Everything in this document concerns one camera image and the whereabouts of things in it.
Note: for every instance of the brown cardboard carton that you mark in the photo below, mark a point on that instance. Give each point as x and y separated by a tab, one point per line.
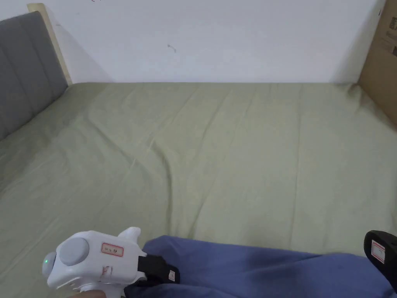
383	71

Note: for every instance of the blue shirt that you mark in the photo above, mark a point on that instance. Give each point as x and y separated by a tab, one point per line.
248	273

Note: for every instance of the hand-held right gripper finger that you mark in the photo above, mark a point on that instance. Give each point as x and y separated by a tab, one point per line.
381	254

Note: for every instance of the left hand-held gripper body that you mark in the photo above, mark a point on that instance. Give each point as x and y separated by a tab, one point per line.
93	260

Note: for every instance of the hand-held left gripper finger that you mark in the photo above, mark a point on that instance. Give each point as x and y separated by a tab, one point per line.
169	274

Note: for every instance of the grey padded headboard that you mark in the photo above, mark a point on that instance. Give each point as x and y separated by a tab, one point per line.
24	68

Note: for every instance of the person's left hand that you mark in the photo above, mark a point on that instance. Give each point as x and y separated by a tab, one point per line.
93	294

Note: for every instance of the bed with pale green sheet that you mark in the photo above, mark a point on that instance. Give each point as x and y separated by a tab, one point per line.
217	155

